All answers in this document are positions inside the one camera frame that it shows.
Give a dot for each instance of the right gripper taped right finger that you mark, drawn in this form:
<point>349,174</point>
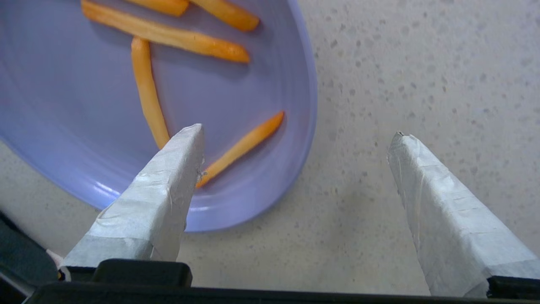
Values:
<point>447,223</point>

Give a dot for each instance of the purple plastic plate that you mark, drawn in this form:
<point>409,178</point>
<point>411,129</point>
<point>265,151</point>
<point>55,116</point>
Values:
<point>63,105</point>

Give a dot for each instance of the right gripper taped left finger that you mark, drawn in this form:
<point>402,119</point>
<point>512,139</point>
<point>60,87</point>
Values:
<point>156,202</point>

